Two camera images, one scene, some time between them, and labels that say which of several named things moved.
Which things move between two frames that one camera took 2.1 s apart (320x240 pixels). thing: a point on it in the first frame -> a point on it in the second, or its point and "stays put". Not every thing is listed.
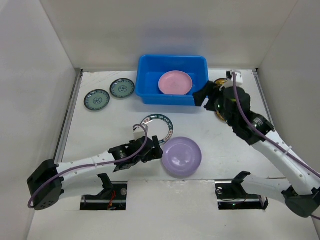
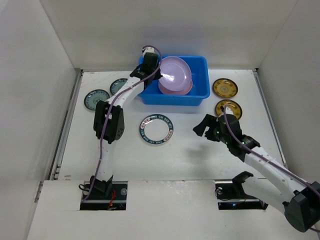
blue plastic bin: (151, 67) stays put
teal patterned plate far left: (97, 100) stays put
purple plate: (181, 157) -> (176, 74)
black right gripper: (211, 96) -> (211, 128)
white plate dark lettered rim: (159, 125) stays put
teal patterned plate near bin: (122, 88) stays put
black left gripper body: (149, 156) -> (158, 75)
